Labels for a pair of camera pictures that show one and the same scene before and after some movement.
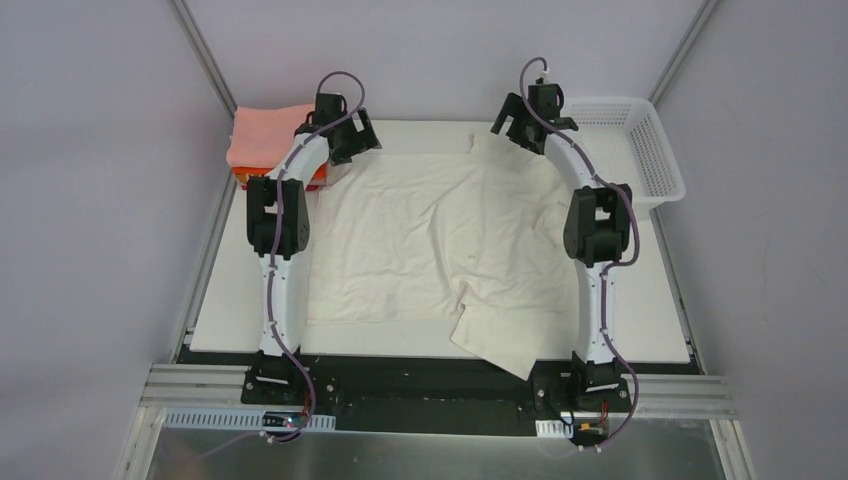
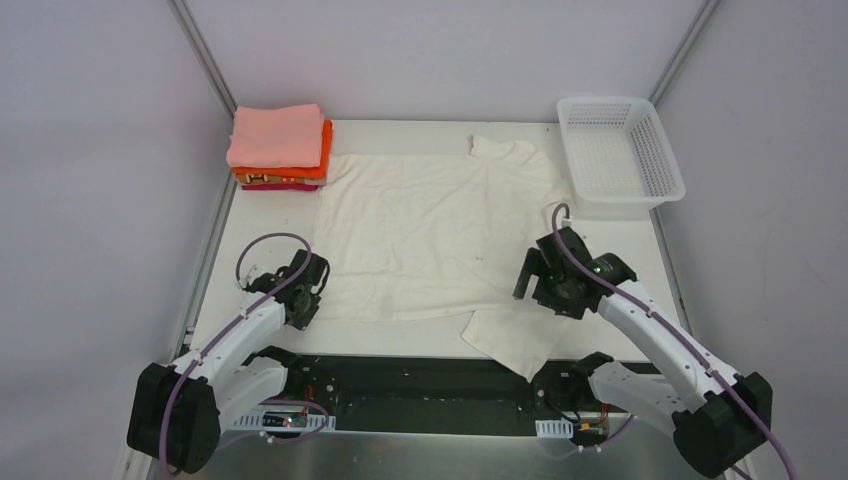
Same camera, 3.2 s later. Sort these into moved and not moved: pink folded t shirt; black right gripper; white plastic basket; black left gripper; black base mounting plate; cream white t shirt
Moved: black left gripper; black right gripper
Not moved: cream white t shirt; black base mounting plate; white plastic basket; pink folded t shirt
